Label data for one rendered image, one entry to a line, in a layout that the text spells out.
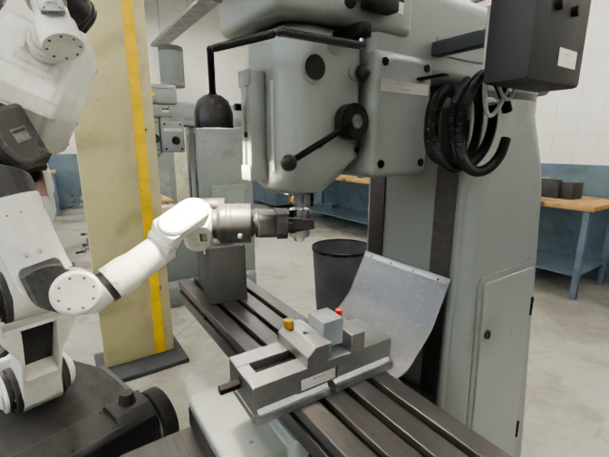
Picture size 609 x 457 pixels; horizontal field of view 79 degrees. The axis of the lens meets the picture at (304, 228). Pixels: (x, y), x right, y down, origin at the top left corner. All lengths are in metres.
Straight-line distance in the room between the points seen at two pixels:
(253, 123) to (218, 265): 0.57
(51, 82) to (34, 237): 0.30
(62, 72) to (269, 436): 0.85
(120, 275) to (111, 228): 1.71
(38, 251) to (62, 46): 0.36
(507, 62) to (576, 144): 4.22
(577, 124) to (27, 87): 4.76
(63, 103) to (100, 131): 1.57
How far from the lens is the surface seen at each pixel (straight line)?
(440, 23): 1.00
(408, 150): 0.88
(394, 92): 0.85
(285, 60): 0.74
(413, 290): 1.09
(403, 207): 1.10
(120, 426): 1.36
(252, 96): 0.76
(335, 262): 2.71
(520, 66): 0.75
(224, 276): 1.21
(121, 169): 2.44
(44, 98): 0.85
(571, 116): 5.00
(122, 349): 2.74
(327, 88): 0.76
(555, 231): 5.07
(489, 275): 1.12
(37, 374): 1.41
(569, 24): 0.86
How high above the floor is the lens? 1.41
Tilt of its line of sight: 13 degrees down
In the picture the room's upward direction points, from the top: straight up
